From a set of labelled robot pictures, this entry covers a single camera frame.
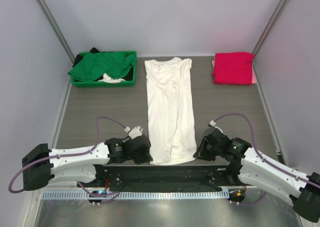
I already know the pink folded t shirt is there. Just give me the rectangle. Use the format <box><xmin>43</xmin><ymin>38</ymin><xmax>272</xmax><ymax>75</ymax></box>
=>
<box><xmin>211</xmin><ymin>58</ymin><xmax>257</xmax><ymax>84</ymax></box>

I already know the black t shirt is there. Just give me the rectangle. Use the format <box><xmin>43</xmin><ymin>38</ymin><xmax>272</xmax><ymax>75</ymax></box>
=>
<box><xmin>72</xmin><ymin>47</ymin><xmax>100</xmax><ymax>68</ymax></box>

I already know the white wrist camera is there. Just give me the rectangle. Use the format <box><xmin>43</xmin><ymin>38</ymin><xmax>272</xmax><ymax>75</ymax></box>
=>
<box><xmin>208</xmin><ymin>120</ymin><xmax>224</xmax><ymax>134</ymax></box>
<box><xmin>124</xmin><ymin>126</ymin><xmax>143</xmax><ymax>139</ymax></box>

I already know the white slotted cable duct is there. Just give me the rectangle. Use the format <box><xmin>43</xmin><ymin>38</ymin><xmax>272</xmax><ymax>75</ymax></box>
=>
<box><xmin>40</xmin><ymin>189</ymin><xmax>230</xmax><ymax>201</ymax></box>

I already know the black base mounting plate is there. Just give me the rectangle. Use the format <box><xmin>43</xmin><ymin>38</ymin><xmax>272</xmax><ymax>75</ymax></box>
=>
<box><xmin>82</xmin><ymin>165</ymin><xmax>245</xmax><ymax>193</ymax></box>

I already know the red folded t shirt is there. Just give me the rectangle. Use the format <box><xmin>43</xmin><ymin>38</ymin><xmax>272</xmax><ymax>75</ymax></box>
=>
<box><xmin>212</xmin><ymin>52</ymin><xmax>255</xmax><ymax>86</ymax></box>

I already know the green plastic bin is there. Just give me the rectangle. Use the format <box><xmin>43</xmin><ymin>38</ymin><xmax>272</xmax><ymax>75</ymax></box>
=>
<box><xmin>70</xmin><ymin>51</ymin><xmax>137</xmax><ymax>88</ymax></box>

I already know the right aluminium corner post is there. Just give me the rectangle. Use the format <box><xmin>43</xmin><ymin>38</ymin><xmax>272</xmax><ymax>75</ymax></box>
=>
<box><xmin>251</xmin><ymin>0</ymin><xmax>297</xmax><ymax>57</ymax></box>

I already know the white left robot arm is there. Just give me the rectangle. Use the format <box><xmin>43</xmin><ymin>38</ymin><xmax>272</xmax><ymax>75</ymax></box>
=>
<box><xmin>22</xmin><ymin>134</ymin><xmax>152</xmax><ymax>191</ymax></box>

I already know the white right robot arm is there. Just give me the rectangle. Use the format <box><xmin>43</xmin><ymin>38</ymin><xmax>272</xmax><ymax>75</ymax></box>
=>
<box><xmin>193</xmin><ymin>126</ymin><xmax>320</xmax><ymax>223</ymax></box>

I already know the green t shirt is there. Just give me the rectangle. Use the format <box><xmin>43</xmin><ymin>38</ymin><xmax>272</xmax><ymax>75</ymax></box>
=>
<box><xmin>68</xmin><ymin>52</ymin><xmax>137</xmax><ymax>82</ymax></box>

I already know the white t shirt in bin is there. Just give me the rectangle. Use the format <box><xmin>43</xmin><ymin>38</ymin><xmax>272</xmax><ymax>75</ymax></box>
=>
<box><xmin>97</xmin><ymin>73</ymin><xmax>126</xmax><ymax>84</ymax></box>

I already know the white t shirt with print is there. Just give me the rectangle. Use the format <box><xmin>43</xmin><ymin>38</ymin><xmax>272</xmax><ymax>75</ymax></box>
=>
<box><xmin>144</xmin><ymin>57</ymin><xmax>197</xmax><ymax>166</ymax></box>

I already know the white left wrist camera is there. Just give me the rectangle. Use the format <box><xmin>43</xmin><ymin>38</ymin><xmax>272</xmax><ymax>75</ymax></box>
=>
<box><xmin>124</xmin><ymin>126</ymin><xmax>143</xmax><ymax>139</ymax></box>

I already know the left aluminium corner post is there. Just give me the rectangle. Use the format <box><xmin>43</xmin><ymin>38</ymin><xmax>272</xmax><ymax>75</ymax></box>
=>
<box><xmin>36</xmin><ymin>0</ymin><xmax>75</xmax><ymax>62</ymax></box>

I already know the aluminium corner post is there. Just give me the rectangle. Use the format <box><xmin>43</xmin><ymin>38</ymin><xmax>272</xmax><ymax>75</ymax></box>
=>
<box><xmin>251</xmin><ymin>0</ymin><xmax>297</xmax><ymax>57</ymax></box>
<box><xmin>36</xmin><ymin>0</ymin><xmax>75</xmax><ymax>62</ymax></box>

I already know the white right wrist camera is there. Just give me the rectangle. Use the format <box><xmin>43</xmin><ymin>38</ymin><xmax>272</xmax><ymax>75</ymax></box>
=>
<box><xmin>208</xmin><ymin>120</ymin><xmax>224</xmax><ymax>134</ymax></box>

